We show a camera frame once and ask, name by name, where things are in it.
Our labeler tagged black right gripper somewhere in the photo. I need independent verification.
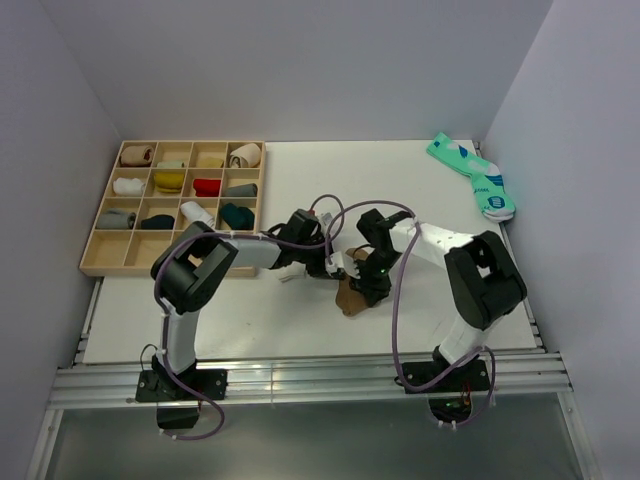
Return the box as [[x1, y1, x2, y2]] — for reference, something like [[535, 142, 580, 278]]
[[347, 250, 402, 308]]

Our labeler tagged tan ribbed sock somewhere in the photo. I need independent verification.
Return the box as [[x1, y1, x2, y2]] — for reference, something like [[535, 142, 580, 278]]
[[335, 244, 369, 317]]

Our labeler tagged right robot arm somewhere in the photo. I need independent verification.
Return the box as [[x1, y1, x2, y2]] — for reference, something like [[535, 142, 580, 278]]
[[349, 209, 527, 390]]

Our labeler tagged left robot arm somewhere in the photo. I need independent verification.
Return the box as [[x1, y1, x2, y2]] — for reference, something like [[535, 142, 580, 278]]
[[151, 209, 326, 399]]

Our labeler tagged white sock with black stripes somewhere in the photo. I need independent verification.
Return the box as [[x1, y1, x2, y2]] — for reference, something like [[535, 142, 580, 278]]
[[276, 269, 306, 283]]

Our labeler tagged dark teal rolled sock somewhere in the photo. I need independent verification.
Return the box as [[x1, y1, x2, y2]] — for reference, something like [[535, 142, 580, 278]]
[[219, 203, 255, 231]]

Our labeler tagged grey green rolled sock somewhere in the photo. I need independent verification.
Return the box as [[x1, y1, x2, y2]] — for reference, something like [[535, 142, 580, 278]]
[[222, 183, 258, 198]]

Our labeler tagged beige white rolled sock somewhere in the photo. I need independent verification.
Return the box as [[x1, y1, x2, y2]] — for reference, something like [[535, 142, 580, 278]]
[[228, 143, 262, 168]]

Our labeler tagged cream yellow rolled sock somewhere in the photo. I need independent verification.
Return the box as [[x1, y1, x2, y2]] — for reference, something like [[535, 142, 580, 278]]
[[195, 156, 224, 169]]

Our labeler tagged teal patterned sock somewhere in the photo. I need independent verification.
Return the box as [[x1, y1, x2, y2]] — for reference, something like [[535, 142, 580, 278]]
[[426, 133, 516, 223]]

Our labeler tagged navy rolled sock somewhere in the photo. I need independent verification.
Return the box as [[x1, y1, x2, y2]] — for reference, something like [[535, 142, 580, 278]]
[[139, 214, 175, 230]]

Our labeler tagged mustard yellow rolled sock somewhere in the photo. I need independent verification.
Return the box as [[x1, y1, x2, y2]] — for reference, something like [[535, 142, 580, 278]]
[[153, 172, 185, 194]]

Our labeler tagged wooden compartment tray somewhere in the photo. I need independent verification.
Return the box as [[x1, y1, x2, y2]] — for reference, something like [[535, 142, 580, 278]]
[[79, 140, 266, 277]]

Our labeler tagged pale green rolled sock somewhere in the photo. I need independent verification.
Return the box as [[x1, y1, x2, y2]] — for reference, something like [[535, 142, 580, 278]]
[[156, 160, 186, 169]]

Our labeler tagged beige rolled sock with red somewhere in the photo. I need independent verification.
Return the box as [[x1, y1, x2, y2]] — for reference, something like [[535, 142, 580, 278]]
[[119, 145, 154, 167]]

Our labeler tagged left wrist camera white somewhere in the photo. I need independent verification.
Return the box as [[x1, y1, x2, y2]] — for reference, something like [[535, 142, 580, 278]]
[[309, 209, 333, 231]]

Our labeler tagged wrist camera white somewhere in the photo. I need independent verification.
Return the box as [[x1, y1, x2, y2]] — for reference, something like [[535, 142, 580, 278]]
[[309, 209, 333, 231], [325, 251, 360, 280]]

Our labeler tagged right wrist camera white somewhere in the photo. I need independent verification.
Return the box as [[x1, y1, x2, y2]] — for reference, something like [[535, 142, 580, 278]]
[[325, 251, 360, 280]]

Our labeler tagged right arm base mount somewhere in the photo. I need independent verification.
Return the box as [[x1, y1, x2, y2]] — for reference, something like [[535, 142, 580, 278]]
[[401, 356, 495, 428]]

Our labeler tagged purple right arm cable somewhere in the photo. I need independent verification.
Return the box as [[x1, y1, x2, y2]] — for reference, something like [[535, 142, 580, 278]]
[[323, 200, 497, 429]]

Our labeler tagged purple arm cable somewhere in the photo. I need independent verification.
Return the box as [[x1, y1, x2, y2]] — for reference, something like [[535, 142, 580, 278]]
[[153, 194, 346, 441], [323, 200, 497, 429]]

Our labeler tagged aluminium frame rail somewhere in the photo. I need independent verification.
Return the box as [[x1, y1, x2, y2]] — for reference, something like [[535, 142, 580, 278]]
[[47, 352, 573, 410]]

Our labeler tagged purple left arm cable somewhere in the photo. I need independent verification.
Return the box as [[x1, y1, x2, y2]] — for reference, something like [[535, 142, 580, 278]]
[[153, 194, 346, 441]]

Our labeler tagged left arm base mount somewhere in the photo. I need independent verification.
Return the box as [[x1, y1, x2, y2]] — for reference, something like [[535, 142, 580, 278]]
[[134, 367, 228, 431]]

